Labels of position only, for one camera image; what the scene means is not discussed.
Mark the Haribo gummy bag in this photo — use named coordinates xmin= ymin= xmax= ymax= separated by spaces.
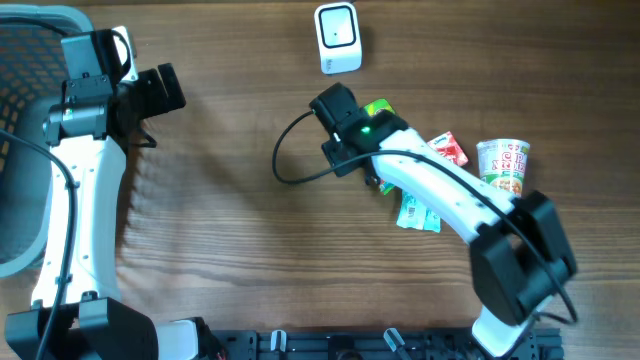
xmin=364 ymin=98 xmax=395 ymax=195

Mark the red white small box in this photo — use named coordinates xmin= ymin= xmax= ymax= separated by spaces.
xmin=428 ymin=131 xmax=469 ymax=167

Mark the teal tissue pack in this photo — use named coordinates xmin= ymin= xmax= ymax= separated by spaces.
xmin=396 ymin=191 xmax=441 ymax=233

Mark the instant noodle cup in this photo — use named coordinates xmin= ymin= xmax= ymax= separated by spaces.
xmin=476 ymin=139 xmax=530 ymax=197

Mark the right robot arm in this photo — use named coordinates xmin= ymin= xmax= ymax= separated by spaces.
xmin=309 ymin=83 xmax=577 ymax=357

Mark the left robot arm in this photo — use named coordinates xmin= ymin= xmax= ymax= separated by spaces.
xmin=5 ymin=27 xmax=197 ymax=359

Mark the white barcode scanner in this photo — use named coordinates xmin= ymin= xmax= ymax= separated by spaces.
xmin=314 ymin=2 xmax=363 ymax=75

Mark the grey plastic basket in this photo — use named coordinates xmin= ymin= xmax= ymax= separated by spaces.
xmin=1 ymin=4 xmax=93 ymax=277

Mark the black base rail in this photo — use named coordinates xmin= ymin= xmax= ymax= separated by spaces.
xmin=149 ymin=316 xmax=565 ymax=360

